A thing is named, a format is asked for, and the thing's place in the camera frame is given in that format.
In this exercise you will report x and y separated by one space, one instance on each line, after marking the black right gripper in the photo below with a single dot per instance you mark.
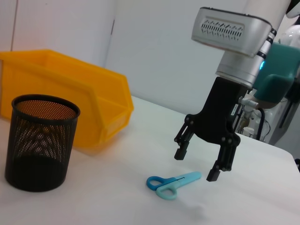
218 112

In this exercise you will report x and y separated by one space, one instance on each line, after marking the teal padded chair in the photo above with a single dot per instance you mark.
279 77

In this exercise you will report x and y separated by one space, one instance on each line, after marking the yellow plastic bin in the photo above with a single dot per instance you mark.
58 77

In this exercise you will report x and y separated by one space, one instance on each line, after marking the blue scissors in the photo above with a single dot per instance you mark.
168 189

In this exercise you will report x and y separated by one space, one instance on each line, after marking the black mesh pen holder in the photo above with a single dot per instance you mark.
39 152

